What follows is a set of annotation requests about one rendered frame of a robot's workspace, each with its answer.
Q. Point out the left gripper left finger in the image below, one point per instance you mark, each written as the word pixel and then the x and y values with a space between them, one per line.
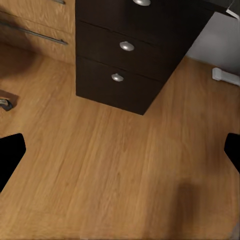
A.
pixel 12 149

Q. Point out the notebook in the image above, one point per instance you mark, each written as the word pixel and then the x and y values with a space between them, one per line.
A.
pixel 234 9

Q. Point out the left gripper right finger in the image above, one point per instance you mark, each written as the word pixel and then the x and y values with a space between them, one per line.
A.
pixel 232 149

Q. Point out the cabinet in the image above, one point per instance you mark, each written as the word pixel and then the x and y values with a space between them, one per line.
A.
pixel 45 27
pixel 126 50

